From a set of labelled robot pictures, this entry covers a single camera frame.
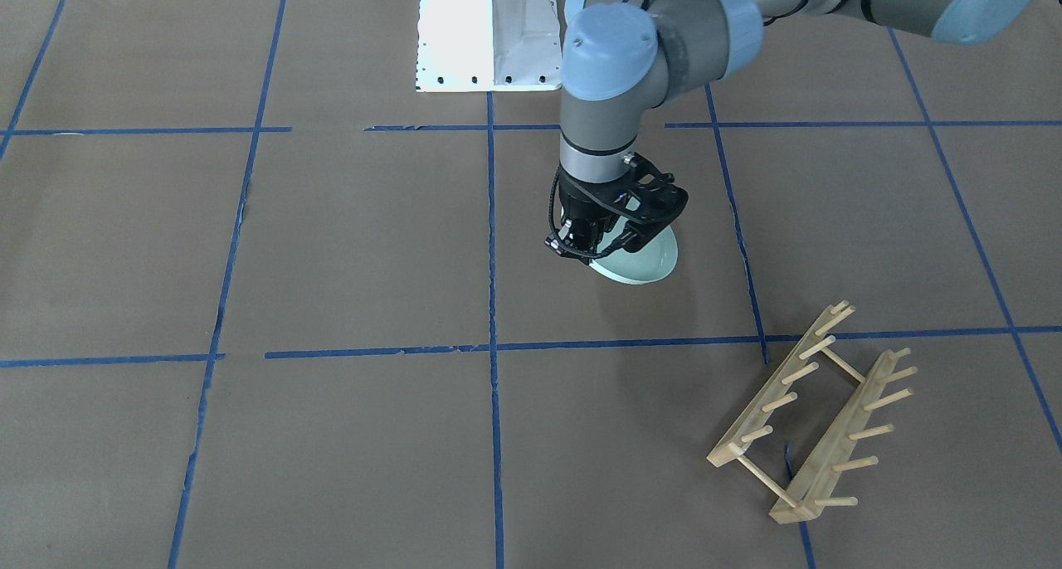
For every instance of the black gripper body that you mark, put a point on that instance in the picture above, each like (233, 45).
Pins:
(577, 201)

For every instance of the light green ceramic plate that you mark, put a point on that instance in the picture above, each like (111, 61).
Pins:
(652, 263)

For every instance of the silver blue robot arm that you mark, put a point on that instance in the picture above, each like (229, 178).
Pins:
(621, 58)

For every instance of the brown paper table cover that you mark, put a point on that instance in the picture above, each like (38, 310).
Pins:
(266, 306)

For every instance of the wooden dish rack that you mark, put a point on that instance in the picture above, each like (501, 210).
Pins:
(832, 403)

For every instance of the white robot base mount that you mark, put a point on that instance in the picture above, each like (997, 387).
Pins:
(488, 46)

